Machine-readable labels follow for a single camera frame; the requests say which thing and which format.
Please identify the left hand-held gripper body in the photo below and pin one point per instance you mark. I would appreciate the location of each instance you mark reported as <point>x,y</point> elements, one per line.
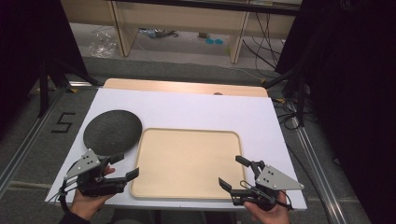
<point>93,183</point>

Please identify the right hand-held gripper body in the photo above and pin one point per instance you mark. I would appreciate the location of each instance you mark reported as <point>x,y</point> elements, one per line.
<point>274,182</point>

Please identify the dark grey round plate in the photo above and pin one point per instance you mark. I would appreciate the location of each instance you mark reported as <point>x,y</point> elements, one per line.
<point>112,132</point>

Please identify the beige rectangular tray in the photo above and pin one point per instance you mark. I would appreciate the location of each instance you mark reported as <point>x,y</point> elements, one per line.
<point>186,163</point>

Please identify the person's left hand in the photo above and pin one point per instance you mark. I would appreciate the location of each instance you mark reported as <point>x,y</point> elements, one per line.
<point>85,205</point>

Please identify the person's right hand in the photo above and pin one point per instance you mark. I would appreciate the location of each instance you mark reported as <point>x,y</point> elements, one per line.
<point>271,216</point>

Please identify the white table board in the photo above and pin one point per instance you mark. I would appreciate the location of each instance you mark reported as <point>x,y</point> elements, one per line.
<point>202,109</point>

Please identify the black metal stand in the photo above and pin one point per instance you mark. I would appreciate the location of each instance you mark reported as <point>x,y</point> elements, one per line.
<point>300,102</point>
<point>43,90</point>

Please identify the clear plastic bag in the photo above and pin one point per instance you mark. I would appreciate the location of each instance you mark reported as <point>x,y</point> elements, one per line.
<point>102,45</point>

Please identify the blue round cap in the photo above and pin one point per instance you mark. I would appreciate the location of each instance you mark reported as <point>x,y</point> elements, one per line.
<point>219,41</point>
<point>209,41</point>

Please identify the black curtain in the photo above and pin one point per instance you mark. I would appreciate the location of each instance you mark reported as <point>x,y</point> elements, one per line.
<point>351,77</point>
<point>28,46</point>

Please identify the crumpled clear plastic wrap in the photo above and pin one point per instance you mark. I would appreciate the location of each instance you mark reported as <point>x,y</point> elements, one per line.
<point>157,32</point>

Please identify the light wooden desk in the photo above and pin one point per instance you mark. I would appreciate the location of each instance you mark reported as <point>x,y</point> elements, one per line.
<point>180,15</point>

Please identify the aluminium floor rail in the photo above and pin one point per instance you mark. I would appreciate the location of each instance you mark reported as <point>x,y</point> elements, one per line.
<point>317,174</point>
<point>28,140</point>

